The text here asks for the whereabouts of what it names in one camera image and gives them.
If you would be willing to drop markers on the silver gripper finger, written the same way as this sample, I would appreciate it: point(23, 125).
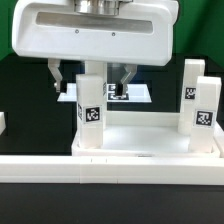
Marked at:
point(121, 86)
point(60, 83)

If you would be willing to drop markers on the white marker base plate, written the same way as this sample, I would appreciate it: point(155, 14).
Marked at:
point(136, 93)

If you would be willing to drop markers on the white block at left edge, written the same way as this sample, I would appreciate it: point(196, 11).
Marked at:
point(3, 122)

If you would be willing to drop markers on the white right fence bar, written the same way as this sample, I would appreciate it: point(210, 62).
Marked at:
point(219, 139)

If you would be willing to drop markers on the white front fence bar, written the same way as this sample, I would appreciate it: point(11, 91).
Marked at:
point(111, 170)

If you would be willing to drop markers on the white desk top tray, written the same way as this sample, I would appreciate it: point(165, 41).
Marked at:
point(143, 134)

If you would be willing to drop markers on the white fence bar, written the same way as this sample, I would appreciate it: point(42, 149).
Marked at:
point(219, 139)
point(111, 170)

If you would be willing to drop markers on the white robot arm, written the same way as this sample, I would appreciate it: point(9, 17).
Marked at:
point(138, 32)

